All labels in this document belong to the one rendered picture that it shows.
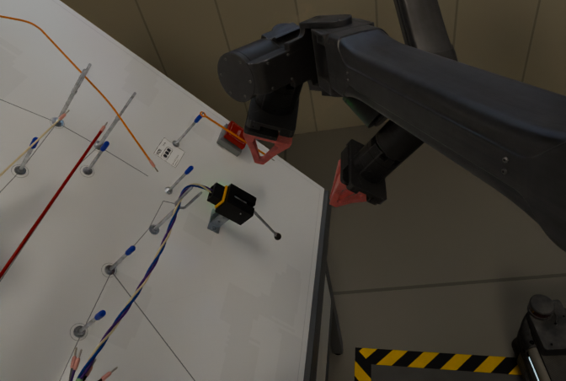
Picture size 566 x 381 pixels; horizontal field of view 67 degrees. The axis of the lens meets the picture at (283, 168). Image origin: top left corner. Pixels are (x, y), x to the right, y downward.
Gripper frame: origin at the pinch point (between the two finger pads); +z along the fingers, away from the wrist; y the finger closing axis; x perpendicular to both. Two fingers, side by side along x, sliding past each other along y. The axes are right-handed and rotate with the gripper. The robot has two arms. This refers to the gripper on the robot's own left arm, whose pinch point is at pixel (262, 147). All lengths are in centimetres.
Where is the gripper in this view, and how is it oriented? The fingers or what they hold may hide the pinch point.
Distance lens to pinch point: 65.8
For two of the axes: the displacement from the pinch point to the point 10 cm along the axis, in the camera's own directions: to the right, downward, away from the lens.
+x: 9.7, 2.3, 1.1
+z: -2.3, 6.5, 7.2
